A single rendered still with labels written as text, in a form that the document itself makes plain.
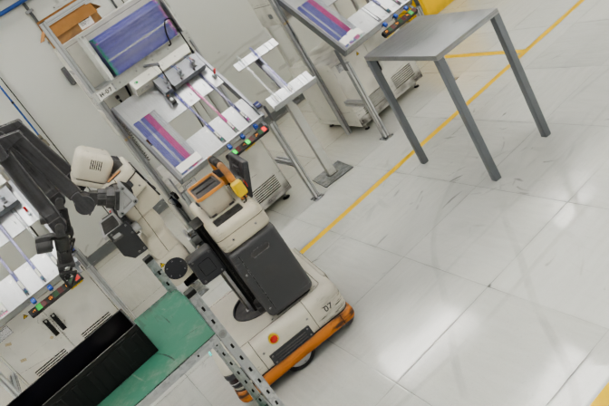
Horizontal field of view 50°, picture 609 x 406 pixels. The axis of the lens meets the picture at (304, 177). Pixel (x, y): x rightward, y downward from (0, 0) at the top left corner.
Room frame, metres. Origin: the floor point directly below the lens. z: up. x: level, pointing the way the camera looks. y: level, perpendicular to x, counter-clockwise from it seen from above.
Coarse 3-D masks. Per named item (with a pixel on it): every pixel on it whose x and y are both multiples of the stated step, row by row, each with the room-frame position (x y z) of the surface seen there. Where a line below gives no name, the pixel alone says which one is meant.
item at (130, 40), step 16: (128, 16) 4.44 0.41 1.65; (144, 16) 4.45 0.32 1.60; (160, 16) 4.48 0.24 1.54; (112, 32) 4.36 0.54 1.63; (128, 32) 4.39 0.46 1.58; (144, 32) 4.43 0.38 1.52; (160, 32) 4.46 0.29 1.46; (176, 32) 4.49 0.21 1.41; (96, 48) 4.36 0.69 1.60; (112, 48) 4.34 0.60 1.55; (128, 48) 4.37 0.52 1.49; (144, 48) 4.40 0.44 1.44; (112, 64) 4.32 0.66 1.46; (128, 64) 4.35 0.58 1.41
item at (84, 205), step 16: (0, 144) 2.50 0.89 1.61; (16, 144) 2.52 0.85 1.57; (32, 144) 2.55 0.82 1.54; (32, 160) 2.53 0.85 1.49; (48, 160) 2.55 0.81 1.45; (48, 176) 2.53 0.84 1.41; (64, 176) 2.55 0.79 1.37; (64, 192) 2.53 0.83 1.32; (80, 192) 2.58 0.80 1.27; (80, 208) 2.50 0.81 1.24
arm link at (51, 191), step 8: (16, 152) 2.93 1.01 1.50; (24, 160) 2.93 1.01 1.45; (24, 168) 2.93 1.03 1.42; (32, 168) 2.93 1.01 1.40; (32, 176) 2.93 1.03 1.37; (40, 176) 2.93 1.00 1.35; (40, 184) 2.93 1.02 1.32; (48, 184) 2.93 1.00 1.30; (48, 192) 2.92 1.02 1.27; (56, 192) 2.93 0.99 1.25; (64, 200) 2.93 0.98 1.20
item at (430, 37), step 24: (408, 24) 3.78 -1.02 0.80; (432, 24) 3.51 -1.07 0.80; (456, 24) 3.28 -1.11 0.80; (480, 24) 3.12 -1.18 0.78; (504, 24) 3.16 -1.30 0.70; (384, 48) 3.62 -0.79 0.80; (408, 48) 3.38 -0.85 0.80; (432, 48) 3.16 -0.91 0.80; (504, 48) 3.18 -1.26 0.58; (456, 96) 3.04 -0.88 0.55; (528, 96) 3.15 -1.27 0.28; (480, 144) 3.04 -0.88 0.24
